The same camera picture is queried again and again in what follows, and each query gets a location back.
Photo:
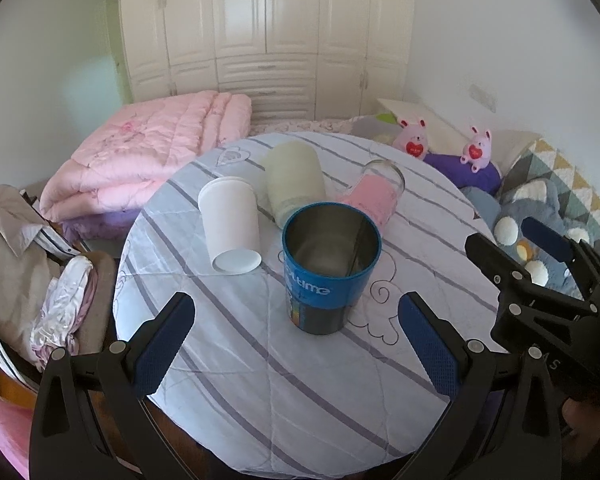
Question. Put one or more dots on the pink quilt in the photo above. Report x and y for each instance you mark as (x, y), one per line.
(145, 155)

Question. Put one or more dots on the pink plush bunny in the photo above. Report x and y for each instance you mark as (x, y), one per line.
(476, 152)
(412, 140)

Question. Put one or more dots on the pink satin cloth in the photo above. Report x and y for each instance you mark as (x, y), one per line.
(65, 305)

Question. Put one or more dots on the white paper cup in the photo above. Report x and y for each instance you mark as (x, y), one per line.
(230, 220)

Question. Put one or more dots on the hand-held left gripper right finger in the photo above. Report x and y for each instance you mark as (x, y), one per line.
(427, 347)

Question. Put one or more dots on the white wardrobe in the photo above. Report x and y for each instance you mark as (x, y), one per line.
(265, 35)

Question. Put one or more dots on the grey plush toy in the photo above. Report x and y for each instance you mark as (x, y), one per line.
(525, 210)

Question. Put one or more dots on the purple pillow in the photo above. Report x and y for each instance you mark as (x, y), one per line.
(460, 172)

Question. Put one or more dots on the blue metal cup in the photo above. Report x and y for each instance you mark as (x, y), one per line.
(330, 270)

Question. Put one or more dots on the pale green cup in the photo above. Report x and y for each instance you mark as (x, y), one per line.
(295, 180)

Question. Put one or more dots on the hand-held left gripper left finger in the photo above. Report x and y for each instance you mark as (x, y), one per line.
(162, 347)

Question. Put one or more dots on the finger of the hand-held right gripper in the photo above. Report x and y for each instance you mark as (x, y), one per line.
(497, 262)
(547, 240)

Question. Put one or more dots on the beige shirt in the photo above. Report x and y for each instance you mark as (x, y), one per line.
(10, 270)

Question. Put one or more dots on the striped round tablecloth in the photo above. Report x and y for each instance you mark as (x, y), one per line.
(240, 350)

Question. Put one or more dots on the triangle patterned blanket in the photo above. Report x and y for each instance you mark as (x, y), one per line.
(580, 185)

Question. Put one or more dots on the purple bed sheet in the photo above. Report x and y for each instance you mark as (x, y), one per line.
(100, 225)

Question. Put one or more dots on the white pillow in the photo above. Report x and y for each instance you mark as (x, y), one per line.
(515, 142)

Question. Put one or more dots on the pink glass cup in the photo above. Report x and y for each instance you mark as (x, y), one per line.
(375, 200)

